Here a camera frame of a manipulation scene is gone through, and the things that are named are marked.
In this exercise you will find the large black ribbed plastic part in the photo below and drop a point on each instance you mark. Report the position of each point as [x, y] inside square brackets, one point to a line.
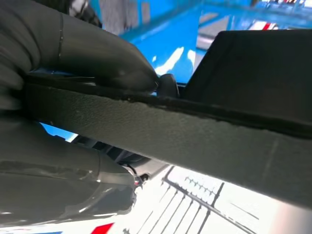
[117, 153]

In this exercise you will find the right robot hand grey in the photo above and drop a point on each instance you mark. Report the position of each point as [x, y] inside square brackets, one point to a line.
[85, 55]

